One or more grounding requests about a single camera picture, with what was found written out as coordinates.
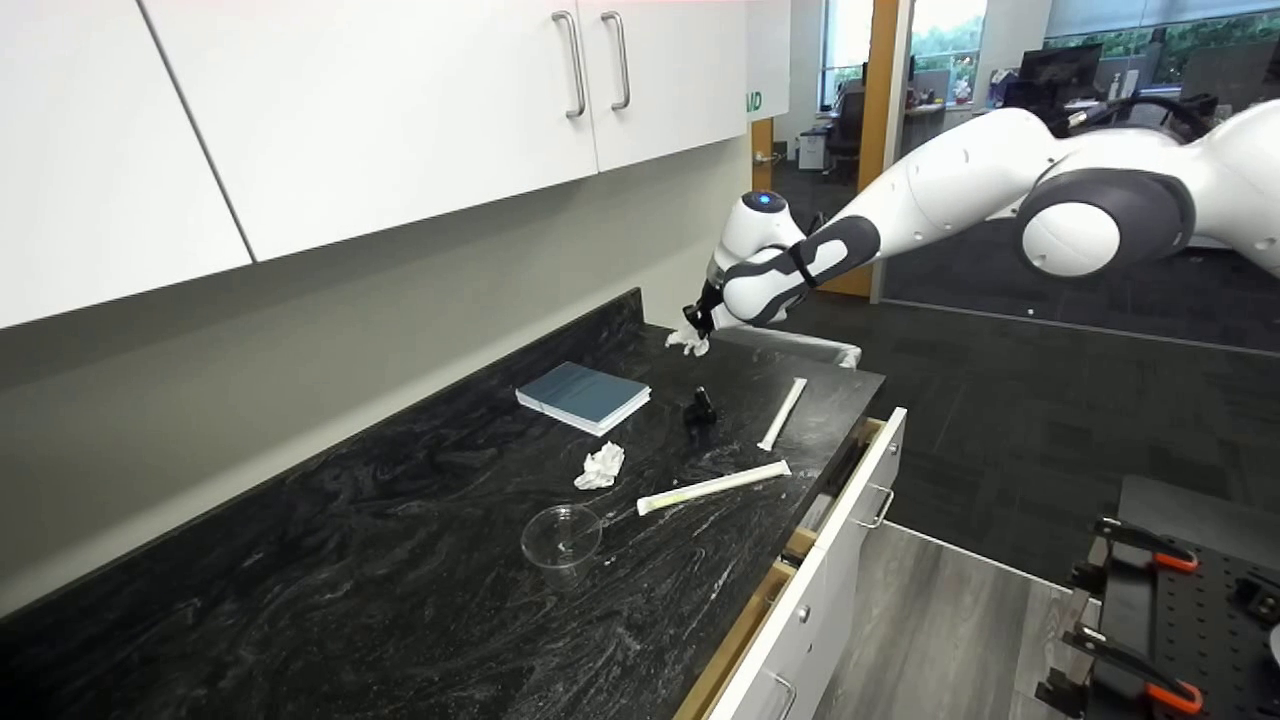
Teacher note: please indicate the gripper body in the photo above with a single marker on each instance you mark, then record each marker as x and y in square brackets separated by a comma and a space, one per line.
[704, 310]

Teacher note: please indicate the white tissue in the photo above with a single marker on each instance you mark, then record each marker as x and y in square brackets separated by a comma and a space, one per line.
[690, 344]
[600, 467]

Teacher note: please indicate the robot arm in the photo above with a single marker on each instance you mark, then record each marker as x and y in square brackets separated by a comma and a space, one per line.
[960, 185]

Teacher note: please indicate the small black clip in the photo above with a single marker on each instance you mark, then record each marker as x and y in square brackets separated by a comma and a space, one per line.
[700, 408]

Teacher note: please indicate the white paper-wrapped straw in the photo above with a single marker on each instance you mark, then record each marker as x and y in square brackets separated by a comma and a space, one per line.
[783, 412]
[712, 487]

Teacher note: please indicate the blue book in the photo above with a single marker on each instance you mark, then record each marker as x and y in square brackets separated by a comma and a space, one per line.
[582, 393]

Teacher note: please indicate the small white drawer cabinet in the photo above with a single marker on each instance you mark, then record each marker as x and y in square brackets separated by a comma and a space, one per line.
[812, 150]

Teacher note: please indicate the white cabinet door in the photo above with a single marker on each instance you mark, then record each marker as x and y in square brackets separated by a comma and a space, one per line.
[100, 150]
[680, 80]
[380, 110]

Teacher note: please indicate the office chair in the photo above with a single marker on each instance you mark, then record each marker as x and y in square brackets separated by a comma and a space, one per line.
[847, 125]

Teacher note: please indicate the white drawer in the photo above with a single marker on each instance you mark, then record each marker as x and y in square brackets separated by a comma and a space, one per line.
[865, 480]
[790, 640]

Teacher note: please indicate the clear plastic cup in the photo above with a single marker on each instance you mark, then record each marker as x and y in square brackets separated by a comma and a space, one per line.
[560, 537]

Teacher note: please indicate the monitor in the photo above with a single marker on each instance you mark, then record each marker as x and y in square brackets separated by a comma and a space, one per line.
[1060, 68]

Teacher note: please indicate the window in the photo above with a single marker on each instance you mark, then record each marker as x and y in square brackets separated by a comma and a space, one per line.
[1180, 35]

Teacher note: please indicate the wooden door frame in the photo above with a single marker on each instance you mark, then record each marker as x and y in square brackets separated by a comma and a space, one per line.
[882, 100]

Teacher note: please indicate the white wall cabinet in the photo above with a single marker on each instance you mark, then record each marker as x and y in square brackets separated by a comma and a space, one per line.
[350, 120]

